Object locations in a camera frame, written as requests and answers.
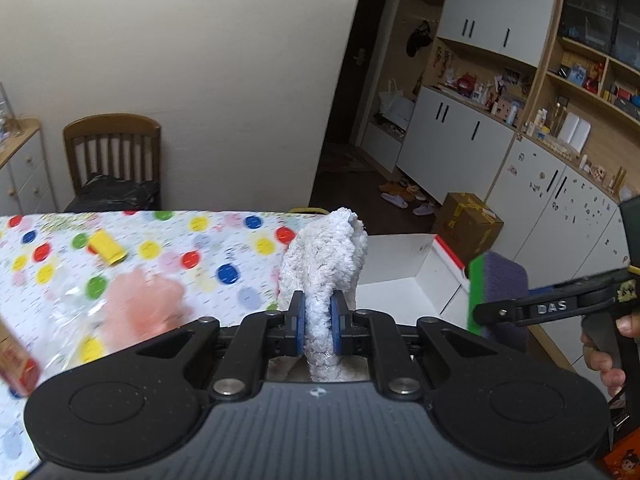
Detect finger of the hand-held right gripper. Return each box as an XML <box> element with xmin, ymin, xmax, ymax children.
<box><xmin>472</xmin><ymin>299</ymin><xmax>521</xmax><ymax>329</ymax></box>

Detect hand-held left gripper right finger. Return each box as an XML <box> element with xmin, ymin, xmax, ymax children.
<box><xmin>330</xmin><ymin>290</ymin><xmax>502</xmax><ymax>402</ymax></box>

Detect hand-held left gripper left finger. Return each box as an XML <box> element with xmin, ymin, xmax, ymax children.
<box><xmin>132</xmin><ymin>290</ymin><xmax>307</xmax><ymax>402</ymax></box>

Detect green purple sponge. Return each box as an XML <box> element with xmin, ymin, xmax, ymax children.
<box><xmin>465</xmin><ymin>251</ymin><xmax>531</xmax><ymax>353</ymax></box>

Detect white fluffy towel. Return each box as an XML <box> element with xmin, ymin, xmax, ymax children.
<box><xmin>276</xmin><ymin>207</ymin><xmax>370</xmax><ymax>383</ymax></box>

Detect red white storage box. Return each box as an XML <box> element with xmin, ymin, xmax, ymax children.
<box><xmin>356</xmin><ymin>232</ymin><xmax>476</xmax><ymax>336</ymax></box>

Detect person's right hand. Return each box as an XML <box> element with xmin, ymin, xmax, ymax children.
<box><xmin>581</xmin><ymin>310</ymin><xmax>640</xmax><ymax>403</ymax></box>

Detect brown cardboard box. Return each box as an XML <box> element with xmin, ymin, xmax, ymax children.
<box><xmin>432</xmin><ymin>191</ymin><xmax>505</xmax><ymax>266</ymax></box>

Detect polka dot tablecloth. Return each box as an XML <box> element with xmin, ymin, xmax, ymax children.
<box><xmin>0</xmin><ymin>208</ymin><xmax>332</xmax><ymax>480</ymax></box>

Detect orange printed box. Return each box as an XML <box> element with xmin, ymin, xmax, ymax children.
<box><xmin>597</xmin><ymin>439</ymin><xmax>640</xmax><ymax>480</ymax></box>

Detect brown slippers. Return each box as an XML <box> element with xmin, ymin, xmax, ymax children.
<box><xmin>379</xmin><ymin>181</ymin><xmax>422</xmax><ymax>203</ymax></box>

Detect pink fluffy cloth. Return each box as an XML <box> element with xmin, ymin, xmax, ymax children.
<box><xmin>100</xmin><ymin>267</ymin><xmax>197</xmax><ymax>351</ymax></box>

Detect patterned door mat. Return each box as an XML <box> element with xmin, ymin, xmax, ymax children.
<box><xmin>320</xmin><ymin>142</ymin><xmax>382</xmax><ymax>174</ymax></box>

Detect white flat boxes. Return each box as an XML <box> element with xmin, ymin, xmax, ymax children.
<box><xmin>557</xmin><ymin>111</ymin><xmax>591</xmax><ymax>154</ymax></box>

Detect yellow sponge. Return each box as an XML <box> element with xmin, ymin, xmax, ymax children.
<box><xmin>88</xmin><ymin>230</ymin><xmax>127</xmax><ymax>267</ymax></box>

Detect clear plastic bag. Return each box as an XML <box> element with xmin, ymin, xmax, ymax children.
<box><xmin>42</xmin><ymin>275</ymin><xmax>118</xmax><ymax>326</ymax></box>

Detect white paper bag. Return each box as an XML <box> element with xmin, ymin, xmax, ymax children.
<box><xmin>378</xmin><ymin>79</ymin><xmax>416</xmax><ymax>127</ymax></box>

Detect black plastic bag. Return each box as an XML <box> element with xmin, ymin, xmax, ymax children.
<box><xmin>65</xmin><ymin>172</ymin><xmax>162</xmax><ymax>213</ymax></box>

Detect black hanging bag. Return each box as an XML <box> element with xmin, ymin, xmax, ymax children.
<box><xmin>406</xmin><ymin>21</ymin><xmax>432</xmax><ymax>59</ymax></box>

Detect wooden chair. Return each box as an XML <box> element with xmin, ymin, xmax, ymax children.
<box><xmin>63</xmin><ymin>114</ymin><xmax>162</xmax><ymax>212</ymax></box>

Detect dark wooden door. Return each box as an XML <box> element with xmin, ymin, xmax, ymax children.
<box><xmin>331</xmin><ymin>0</ymin><xmax>401</xmax><ymax>148</ymax></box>

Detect small white drawer cabinet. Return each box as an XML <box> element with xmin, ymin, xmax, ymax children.
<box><xmin>0</xmin><ymin>119</ymin><xmax>57</xmax><ymax>217</ymax></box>

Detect white wooden wall cabinet unit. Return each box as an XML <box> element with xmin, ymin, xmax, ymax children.
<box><xmin>360</xmin><ymin>0</ymin><xmax>640</xmax><ymax>306</ymax></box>

